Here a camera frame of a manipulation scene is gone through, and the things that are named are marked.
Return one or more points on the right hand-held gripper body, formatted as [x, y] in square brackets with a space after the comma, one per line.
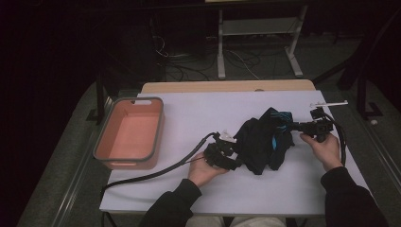
[321, 127]

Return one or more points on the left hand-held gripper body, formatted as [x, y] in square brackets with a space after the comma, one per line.
[217, 154]

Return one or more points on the black shorts with blue trim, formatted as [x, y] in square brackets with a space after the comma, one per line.
[258, 142]

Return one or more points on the pink basket with grey rim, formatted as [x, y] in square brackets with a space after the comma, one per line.
[130, 132]

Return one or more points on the person's left hand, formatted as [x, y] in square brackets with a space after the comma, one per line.
[201, 171]

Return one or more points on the person's right hand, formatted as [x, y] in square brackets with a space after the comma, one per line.
[326, 154]

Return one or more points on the small white floor object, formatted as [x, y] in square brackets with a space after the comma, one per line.
[374, 122]

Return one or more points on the person's right leg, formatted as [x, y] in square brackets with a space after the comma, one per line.
[258, 222]

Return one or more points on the person's leg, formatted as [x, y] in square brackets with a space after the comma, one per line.
[206, 222]
[258, 222]

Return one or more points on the person's left leg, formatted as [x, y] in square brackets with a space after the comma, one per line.
[206, 222]

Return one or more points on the wooden table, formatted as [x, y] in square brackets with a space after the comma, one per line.
[227, 85]

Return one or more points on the white metal stand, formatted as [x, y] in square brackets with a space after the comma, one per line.
[258, 26]

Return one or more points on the metal floor rail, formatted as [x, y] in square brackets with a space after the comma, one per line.
[71, 186]
[384, 157]

